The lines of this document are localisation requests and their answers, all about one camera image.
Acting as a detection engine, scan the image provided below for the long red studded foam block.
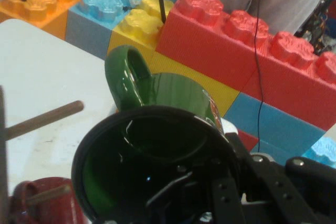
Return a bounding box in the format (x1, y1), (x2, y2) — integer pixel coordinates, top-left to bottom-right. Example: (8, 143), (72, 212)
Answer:
(155, 0), (336, 132)

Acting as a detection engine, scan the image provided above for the plain blue foam block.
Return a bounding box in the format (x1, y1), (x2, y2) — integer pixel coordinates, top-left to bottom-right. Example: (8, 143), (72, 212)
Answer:
(223, 92), (328, 167)

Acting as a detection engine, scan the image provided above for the light blue studded foam block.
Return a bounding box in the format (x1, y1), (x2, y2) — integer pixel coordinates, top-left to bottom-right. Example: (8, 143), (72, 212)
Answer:
(301, 136), (336, 170)

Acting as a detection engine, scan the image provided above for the brown wooden mug tree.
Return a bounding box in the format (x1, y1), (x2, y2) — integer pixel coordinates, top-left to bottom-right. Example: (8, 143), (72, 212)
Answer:
(0, 84), (85, 224)

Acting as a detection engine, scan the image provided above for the thin black hanging cable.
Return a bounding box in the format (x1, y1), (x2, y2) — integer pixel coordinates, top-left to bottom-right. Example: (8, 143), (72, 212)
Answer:
(250, 0), (267, 154)

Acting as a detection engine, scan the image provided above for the small red foam block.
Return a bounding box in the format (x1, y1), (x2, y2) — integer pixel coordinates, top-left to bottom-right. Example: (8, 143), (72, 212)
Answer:
(236, 129), (260, 155)

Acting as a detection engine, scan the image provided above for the red mug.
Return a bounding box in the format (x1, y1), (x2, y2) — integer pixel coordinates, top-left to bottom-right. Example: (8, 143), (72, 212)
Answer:
(7, 176), (88, 224)

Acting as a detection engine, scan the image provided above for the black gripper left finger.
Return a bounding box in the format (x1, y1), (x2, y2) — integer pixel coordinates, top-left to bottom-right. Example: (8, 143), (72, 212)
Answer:
(145, 171), (245, 224)

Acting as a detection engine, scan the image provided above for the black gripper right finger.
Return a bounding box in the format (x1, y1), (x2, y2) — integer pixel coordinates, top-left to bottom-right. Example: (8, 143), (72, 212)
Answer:
(225, 132), (336, 224)

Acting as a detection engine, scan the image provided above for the green mug with white print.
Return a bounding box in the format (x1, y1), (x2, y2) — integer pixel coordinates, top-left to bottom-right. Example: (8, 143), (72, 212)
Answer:
(71, 45), (243, 224)

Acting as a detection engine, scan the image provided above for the yellow studded foam block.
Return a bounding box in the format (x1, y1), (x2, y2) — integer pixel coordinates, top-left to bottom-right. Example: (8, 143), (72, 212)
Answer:
(107, 0), (173, 51)

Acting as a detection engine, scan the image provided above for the tangled wire bundle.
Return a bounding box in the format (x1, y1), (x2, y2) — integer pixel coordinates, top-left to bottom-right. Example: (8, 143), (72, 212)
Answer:
(299, 0), (336, 56)

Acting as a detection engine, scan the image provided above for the plain yellow foam block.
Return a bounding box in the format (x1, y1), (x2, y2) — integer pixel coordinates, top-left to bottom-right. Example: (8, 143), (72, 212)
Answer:
(149, 49), (240, 119)

